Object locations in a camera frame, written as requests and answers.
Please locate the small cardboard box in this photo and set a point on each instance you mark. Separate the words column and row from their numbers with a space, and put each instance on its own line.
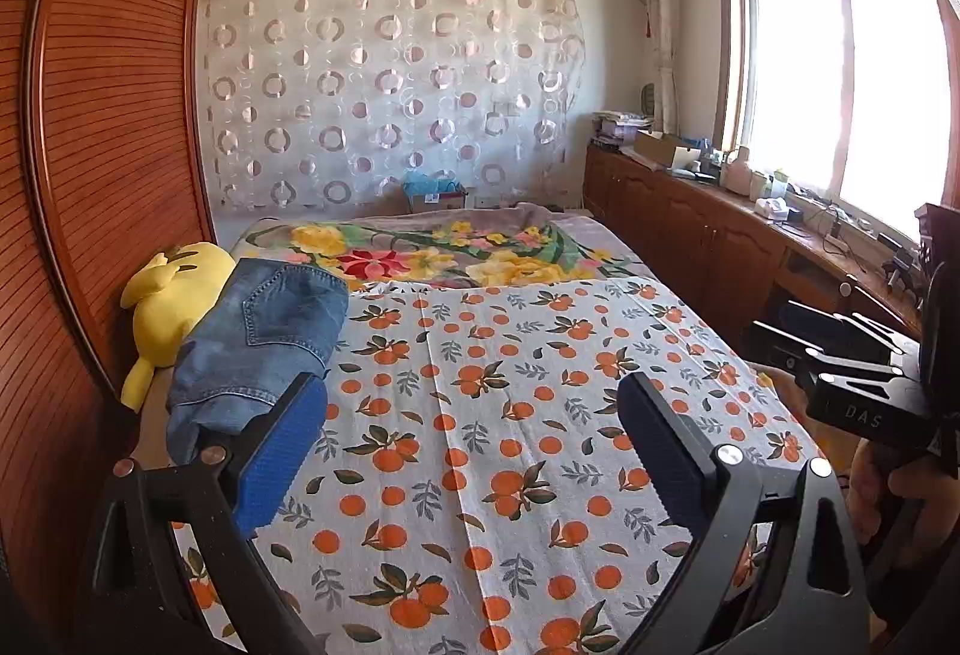
column 442, row 203

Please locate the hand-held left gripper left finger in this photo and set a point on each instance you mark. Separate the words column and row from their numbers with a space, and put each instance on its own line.
column 281, row 452

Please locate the long wooden cabinet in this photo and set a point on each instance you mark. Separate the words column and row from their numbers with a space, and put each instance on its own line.
column 675, row 235

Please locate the pale window curtain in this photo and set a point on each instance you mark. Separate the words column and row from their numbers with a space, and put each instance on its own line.
column 660, row 24

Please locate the open cardboard box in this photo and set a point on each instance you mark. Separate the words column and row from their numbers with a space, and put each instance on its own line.
column 664, row 152

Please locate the stack of papers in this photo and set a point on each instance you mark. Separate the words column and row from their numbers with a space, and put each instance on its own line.
column 619, row 128

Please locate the window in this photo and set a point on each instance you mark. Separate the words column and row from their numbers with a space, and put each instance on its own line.
column 885, row 85

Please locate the dark mesh hand fan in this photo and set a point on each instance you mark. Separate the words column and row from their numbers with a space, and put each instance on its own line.
column 648, row 103

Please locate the black desk device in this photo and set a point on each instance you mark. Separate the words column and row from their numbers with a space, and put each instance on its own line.
column 904, row 272

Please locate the floral pink blanket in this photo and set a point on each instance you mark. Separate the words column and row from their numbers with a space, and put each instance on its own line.
column 420, row 257

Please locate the person's right hand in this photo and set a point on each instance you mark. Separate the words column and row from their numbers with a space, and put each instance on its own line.
column 870, row 490

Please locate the sheer circle-patterned wall curtain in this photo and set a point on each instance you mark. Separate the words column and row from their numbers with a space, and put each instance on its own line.
column 390, row 85

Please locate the small white box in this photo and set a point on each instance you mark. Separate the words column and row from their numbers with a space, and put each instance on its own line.
column 771, row 210

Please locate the orange fruit print sheet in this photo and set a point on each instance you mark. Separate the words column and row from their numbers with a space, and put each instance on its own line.
column 487, row 437

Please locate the blue denim pants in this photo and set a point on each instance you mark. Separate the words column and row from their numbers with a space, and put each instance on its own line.
column 262, row 325

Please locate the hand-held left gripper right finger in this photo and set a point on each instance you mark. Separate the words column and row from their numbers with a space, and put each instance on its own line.
column 667, row 460

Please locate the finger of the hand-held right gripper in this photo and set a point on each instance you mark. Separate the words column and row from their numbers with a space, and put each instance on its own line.
column 814, row 317
column 825, row 351

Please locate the white jug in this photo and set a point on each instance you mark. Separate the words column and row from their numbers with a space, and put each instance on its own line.
column 740, row 175

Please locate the yellow plush toy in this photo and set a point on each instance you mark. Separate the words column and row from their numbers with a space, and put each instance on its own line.
column 180, row 302

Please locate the blue cloth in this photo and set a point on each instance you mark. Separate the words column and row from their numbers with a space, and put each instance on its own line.
column 431, row 182

